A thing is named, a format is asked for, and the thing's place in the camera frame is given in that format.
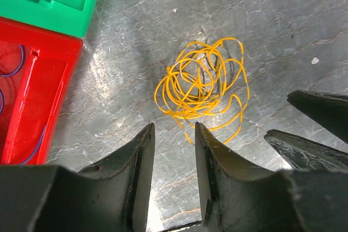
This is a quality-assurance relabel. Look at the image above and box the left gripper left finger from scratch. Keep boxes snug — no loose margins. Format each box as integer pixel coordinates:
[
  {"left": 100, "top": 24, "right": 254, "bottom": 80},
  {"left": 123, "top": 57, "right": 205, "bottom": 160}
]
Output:
[{"left": 1, "top": 123, "right": 155, "bottom": 231}]

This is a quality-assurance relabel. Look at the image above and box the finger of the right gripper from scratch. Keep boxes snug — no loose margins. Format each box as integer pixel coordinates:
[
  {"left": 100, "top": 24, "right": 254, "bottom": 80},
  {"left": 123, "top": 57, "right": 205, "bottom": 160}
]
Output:
[
  {"left": 264, "top": 129, "right": 347, "bottom": 170},
  {"left": 287, "top": 90, "right": 348, "bottom": 142}
]

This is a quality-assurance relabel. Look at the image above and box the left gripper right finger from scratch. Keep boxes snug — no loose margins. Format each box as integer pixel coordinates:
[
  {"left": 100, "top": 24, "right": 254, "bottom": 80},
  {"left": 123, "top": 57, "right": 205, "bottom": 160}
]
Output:
[{"left": 195, "top": 123, "right": 347, "bottom": 231}]

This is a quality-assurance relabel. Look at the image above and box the wire bundle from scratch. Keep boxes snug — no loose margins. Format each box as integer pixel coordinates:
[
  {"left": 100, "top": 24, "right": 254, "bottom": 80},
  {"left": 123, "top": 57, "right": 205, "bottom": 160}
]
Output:
[{"left": 153, "top": 36, "right": 251, "bottom": 146}]

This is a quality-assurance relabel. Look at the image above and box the purple wire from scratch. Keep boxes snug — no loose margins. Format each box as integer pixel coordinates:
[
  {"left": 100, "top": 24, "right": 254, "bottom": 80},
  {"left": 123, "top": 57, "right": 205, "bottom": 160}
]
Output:
[{"left": 0, "top": 44, "right": 47, "bottom": 165}]

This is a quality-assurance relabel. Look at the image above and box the red plastic bin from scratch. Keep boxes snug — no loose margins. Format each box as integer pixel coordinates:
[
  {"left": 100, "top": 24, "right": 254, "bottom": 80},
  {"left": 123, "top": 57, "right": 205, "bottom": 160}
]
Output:
[{"left": 1, "top": 17, "right": 83, "bottom": 165}]

